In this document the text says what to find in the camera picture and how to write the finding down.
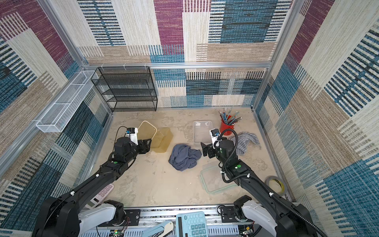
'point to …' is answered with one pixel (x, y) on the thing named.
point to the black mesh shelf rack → (127, 89)
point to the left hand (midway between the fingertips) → (147, 139)
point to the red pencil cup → (226, 123)
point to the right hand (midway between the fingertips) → (211, 142)
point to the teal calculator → (191, 224)
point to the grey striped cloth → (244, 138)
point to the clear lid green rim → (212, 177)
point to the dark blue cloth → (182, 157)
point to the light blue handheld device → (158, 230)
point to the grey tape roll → (271, 177)
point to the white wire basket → (56, 117)
